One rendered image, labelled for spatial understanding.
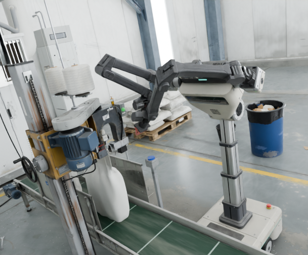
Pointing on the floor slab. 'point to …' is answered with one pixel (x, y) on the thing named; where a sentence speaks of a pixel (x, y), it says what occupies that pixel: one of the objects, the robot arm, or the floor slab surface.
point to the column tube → (18, 79)
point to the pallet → (160, 128)
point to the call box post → (157, 187)
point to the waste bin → (266, 128)
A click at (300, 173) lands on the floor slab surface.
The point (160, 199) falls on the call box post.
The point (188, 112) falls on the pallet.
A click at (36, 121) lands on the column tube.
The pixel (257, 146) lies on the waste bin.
